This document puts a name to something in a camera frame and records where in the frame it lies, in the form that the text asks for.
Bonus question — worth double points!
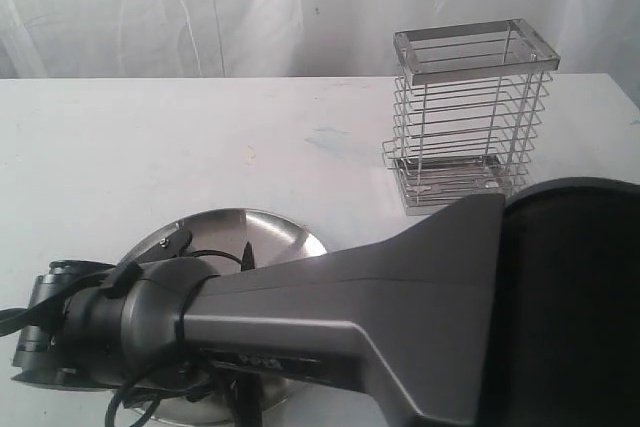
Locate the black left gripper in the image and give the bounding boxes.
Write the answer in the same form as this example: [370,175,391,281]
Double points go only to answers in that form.
[12,260,84,387]

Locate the black handled kitchen knife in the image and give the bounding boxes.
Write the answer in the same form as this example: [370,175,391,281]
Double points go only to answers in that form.
[236,242,263,427]

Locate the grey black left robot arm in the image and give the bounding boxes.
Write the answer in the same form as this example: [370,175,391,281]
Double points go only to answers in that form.
[1,194,505,426]

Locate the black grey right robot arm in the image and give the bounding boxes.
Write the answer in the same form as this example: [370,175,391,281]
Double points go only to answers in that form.
[483,177,639,426]

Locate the round stainless steel plate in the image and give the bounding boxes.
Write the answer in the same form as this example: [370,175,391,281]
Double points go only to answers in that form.
[122,208,327,426]

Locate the white backdrop curtain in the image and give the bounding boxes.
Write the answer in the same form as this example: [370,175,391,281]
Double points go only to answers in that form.
[1,0,639,78]

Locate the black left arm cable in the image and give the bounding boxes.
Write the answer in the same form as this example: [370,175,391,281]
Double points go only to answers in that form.
[0,248,251,427]

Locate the metal wire utensil rack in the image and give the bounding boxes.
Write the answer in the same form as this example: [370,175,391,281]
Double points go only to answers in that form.
[382,19,560,215]

